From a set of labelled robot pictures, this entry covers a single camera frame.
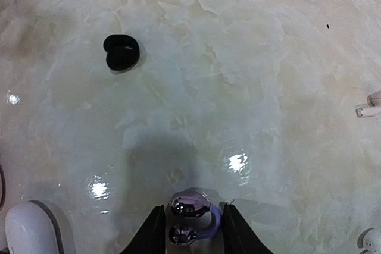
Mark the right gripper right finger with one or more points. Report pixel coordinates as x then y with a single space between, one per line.
238 236

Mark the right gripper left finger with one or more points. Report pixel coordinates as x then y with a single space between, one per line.
150 238

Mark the purple chrome earbud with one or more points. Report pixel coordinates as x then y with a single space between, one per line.
190 204

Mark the white charging case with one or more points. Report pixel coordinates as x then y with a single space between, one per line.
29 229

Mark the white clip earbud middle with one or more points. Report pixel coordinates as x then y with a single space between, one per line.
369 241

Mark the white stem earbud right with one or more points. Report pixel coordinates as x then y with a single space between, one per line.
373 107

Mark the black clip earbud near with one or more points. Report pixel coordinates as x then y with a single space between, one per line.
122 52

